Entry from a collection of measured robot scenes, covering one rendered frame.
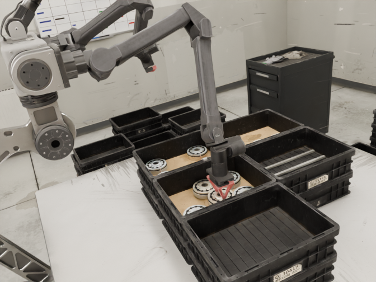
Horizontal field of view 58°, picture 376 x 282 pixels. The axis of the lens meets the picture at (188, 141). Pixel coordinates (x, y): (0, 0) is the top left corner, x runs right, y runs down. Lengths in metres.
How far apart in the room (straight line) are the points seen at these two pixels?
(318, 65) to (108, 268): 2.40
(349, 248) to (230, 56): 4.06
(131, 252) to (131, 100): 3.30
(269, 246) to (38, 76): 0.89
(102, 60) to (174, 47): 3.59
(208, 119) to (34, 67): 0.56
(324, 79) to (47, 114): 2.45
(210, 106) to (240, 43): 4.06
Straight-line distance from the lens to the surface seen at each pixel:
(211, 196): 1.30
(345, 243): 1.42
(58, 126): 1.38
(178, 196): 1.43
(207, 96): 1.19
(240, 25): 5.18
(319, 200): 1.53
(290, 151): 1.70
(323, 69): 3.21
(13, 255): 1.80
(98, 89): 4.38
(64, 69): 1.09
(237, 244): 1.19
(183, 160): 1.68
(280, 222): 1.27
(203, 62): 1.22
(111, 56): 1.10
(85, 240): 1.56
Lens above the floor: 1.66
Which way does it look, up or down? 26 degrees down
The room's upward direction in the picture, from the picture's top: 8 degrees counter-clockwise
